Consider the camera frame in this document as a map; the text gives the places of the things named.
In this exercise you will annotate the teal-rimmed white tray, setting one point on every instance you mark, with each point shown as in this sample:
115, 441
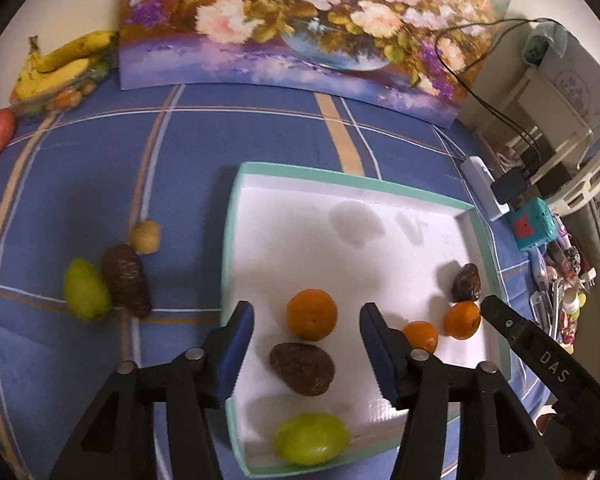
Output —
290, 240

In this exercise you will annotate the brown avocado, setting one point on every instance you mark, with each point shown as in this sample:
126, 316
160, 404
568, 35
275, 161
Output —
127, 287
302, 367

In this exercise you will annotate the small dark brown salak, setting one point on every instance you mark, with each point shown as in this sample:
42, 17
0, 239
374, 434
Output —
466, 282

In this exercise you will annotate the flower painting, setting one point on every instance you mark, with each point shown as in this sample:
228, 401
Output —
280, 10

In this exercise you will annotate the clear pencil case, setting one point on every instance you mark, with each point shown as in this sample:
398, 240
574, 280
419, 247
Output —
575, 257

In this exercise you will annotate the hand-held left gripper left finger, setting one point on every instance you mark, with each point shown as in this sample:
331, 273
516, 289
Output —
232, 355

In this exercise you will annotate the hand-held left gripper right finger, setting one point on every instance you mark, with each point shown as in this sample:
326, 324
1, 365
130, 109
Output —
380, 360

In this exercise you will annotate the pale teal gadget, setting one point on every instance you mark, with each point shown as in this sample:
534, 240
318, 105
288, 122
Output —
542, 45

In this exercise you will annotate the teal toy radio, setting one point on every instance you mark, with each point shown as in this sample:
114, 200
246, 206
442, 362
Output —
535, 222

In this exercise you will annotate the yellow banana bunch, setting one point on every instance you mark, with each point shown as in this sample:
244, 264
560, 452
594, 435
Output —
65, 52

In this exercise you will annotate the blue plaid blanket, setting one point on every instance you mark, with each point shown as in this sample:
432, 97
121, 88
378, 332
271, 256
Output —
80, 185

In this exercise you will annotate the white power strip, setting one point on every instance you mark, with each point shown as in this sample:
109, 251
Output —
480, 175

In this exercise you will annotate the white wooden chair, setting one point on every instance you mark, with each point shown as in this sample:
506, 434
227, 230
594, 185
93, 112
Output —
530, 85

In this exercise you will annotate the black charger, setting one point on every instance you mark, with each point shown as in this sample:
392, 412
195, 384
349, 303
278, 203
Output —
510, 186

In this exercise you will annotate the small white-capped bottle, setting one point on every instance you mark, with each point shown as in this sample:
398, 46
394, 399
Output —
570, 302

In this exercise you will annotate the brown avocado on cloth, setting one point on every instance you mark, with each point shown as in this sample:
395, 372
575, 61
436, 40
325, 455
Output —
127, 287

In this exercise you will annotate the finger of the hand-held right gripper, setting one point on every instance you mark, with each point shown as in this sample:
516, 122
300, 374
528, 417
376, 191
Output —
540, 350

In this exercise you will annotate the small yellow loquat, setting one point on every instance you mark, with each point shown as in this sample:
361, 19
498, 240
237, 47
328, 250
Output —
145, 237

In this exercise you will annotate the orange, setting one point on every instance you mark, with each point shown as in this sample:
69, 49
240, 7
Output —
311, 314
462, 318
422, 335

